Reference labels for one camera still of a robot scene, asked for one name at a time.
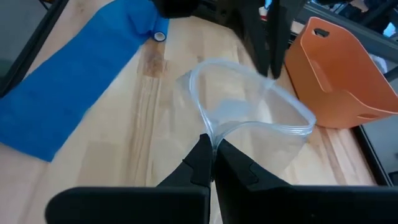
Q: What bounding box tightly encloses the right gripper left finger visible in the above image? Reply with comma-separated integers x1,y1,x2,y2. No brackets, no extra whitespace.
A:
45,134,215,224

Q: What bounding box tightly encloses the orange plastic bin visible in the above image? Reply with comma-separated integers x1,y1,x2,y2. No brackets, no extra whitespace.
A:
284,16,398,129

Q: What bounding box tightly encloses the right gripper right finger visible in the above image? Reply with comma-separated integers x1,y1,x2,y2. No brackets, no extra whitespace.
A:
214,139,398,224

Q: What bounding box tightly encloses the clear plastic bag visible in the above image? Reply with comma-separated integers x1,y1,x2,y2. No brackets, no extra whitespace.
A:
176,58,317,177

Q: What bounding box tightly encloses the blue elastic bandage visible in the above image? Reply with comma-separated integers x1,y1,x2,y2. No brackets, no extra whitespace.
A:
0,0,170,162

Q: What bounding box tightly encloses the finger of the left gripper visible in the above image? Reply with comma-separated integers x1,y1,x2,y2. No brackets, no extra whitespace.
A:
241,0,270,77
269,0,307,79

